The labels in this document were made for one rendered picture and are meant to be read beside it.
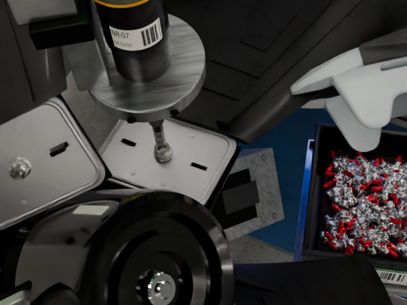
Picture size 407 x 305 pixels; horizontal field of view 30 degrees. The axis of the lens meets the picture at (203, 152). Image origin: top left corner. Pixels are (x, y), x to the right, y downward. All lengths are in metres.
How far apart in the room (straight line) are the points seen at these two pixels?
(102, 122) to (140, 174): 1.44
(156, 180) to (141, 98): 0.11
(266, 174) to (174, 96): 0.33
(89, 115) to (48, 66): 1.53
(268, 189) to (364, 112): 0.22
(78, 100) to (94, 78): 1.59
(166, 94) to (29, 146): 0.10
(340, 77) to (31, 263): 0.25
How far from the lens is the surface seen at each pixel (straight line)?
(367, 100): 0.54
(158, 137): 0.50
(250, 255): 1.77
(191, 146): 0.53
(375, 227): 0.88
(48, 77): 0.45
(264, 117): 0.54
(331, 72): 0.55
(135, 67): 0.41
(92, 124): 1.96
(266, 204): 0.73
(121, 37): 0.39
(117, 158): 0.53
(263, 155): 0.73
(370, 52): 0.55
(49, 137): 0.46
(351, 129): 0.58
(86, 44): 0.39
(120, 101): 0.42
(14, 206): 0.49
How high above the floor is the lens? 1.66
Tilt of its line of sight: 62 degrees down
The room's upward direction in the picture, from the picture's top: 7 degrees counter-clockwise
